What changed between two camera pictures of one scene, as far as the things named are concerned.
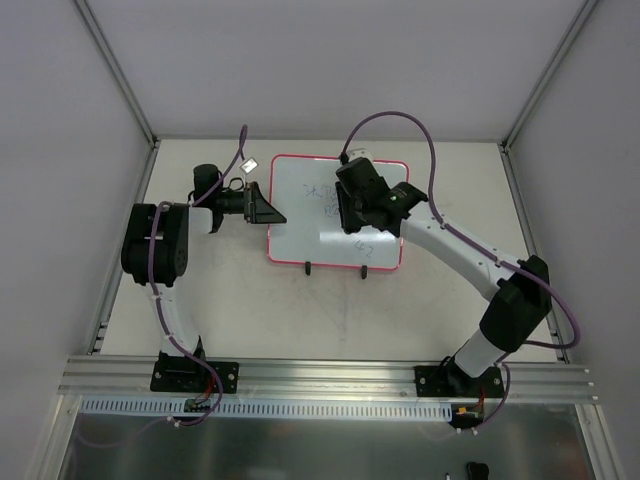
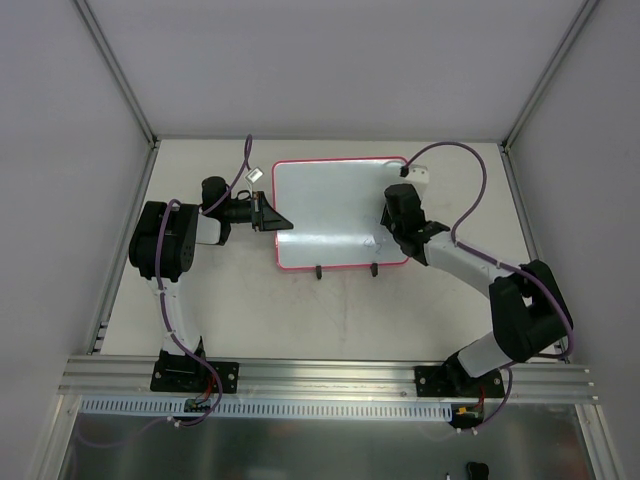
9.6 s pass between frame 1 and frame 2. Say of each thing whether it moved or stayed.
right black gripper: moved
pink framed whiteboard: stayed
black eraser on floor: stayed
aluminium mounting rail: stayed
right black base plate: stayed
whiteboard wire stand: moved
